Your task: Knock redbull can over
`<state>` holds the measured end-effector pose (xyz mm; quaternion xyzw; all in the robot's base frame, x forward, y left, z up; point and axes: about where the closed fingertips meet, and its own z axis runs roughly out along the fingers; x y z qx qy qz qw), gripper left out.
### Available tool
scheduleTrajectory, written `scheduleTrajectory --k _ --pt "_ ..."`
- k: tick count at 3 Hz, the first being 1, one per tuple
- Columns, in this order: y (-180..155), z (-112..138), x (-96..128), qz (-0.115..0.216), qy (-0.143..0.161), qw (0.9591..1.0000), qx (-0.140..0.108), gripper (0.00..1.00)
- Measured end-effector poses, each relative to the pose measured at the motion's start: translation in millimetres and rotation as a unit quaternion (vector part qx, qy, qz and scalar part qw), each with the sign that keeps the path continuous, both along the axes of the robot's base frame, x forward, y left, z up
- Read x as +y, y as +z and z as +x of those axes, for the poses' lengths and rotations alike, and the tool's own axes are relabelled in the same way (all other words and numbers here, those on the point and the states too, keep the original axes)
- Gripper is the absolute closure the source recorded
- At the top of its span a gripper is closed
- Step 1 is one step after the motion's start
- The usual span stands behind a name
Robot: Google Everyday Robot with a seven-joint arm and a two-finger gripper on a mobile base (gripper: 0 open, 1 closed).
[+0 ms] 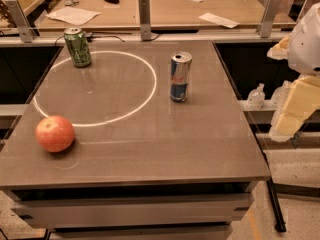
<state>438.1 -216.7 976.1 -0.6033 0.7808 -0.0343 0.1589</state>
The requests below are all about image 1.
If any white paper sheet left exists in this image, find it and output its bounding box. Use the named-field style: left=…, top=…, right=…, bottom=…
left=47, top=7, right=99, bottom=26

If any red apple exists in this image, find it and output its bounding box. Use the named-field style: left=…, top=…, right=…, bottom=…
left=35, top=116, right=75, bottom=153

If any black cable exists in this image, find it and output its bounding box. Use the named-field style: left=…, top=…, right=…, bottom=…
left=54, top=32, right=161, bottom=47

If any white paper sheet right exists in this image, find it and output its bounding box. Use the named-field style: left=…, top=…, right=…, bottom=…
left=199, top=13, right=239, bottom=29

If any clear sanitizer bottle left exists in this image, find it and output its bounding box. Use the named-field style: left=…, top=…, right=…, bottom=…
left=246, top=83, right=265, bottom=110

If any metal bracket left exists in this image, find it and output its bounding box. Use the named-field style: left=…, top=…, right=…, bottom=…
left=5, top=0, right=36, bottom=43

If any metal bracket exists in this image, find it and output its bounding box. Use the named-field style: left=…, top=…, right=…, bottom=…
left=138, top=0, right=151, bottom=41
left=5, top=0, right=36, bottom=43
left=258, top=0, right=281, bottom=38

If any green soda can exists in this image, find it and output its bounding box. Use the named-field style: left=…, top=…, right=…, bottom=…
left=64, top=27, right=91, bottom=68

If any clear sanitizer bottle right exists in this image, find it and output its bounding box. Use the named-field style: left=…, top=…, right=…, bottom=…
left=270, top=80, right=291, bottom=108

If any wooden back desk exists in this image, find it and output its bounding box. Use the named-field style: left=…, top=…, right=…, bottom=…
left=39, top=0, right=265, bottom=31

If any metal bracket right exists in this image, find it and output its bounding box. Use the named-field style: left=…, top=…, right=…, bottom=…
left=258, top=0, right=281, bottom=38

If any Red Bull can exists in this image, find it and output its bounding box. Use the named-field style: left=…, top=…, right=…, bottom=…
left=170, top=51, right=192, bottom=102

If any metal bracket middle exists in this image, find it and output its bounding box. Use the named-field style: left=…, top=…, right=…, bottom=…
left=138, top=0, right=151, bottom=41

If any white drawer cabinet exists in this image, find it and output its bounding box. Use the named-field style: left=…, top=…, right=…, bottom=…
left=15, top=193, right=253, bottom=240

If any clear sanitizer bottle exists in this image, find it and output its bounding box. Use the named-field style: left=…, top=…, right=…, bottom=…
left=246, top=83, right=265, bottom=110
left=270, top=80, right=291, bottom=108

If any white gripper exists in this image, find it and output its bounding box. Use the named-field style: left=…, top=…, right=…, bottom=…
left=267, top=3, right=320, bottom=142

